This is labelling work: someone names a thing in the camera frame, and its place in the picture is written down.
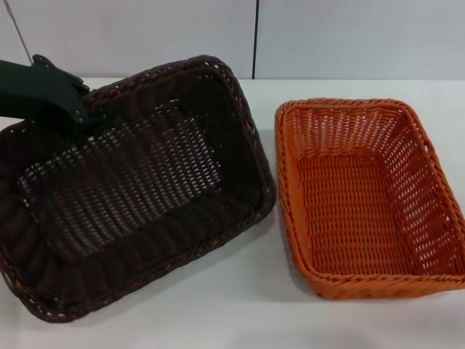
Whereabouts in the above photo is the black vertical wall strip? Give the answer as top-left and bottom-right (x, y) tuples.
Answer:
(251, 0), (260, 79)

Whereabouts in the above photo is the orange woven basket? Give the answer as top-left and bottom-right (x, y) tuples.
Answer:
(274, 96), (465, 301)

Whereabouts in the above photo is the dark brown woven basket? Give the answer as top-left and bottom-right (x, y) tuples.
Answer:
(0, 54), (278, 323)

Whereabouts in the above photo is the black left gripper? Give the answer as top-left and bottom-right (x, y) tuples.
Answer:
(0, 54), (107, 127)

